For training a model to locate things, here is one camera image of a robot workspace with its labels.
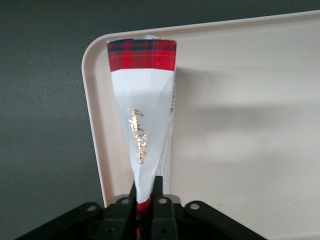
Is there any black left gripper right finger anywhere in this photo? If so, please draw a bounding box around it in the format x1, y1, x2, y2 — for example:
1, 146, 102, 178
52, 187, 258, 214
149, 176, 177, 240

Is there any cream plastic tray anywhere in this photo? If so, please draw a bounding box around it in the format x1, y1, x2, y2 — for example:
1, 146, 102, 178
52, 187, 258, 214
80, 9, 320, 240

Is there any red tartan cookie box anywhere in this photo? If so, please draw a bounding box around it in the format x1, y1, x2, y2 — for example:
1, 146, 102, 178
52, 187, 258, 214
106, 34, 179, 240

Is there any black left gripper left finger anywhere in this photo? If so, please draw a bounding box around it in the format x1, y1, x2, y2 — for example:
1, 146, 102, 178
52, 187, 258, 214
94, 183, 137, 240

